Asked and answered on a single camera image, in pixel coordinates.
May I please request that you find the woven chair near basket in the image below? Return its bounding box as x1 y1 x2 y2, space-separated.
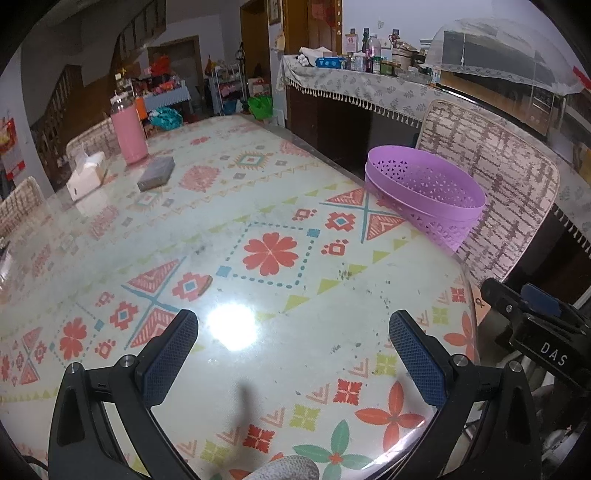
417 100 560 284

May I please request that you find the woven chair far centre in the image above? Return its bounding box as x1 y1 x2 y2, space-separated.
66 118 121 162

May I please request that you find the sideboard with patterned cloth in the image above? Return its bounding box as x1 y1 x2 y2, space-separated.
276 55 590 251

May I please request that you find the woven chair far left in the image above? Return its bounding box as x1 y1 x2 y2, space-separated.
0 176 45 237

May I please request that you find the red wall calendar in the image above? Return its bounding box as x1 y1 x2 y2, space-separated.
0 118 25 180

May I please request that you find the green bag on floor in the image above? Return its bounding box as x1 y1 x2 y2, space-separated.
247 95 273 121

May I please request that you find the silver grey small box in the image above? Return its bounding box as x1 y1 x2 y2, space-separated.
136 156 175 192

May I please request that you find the pink thermos bottle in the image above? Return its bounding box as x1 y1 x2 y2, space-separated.
110 93 148 165

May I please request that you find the white tissue pack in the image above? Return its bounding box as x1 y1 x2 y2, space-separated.
66 149 107 202

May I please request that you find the purple perforated basket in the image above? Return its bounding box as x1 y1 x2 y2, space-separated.
365 145 487 253

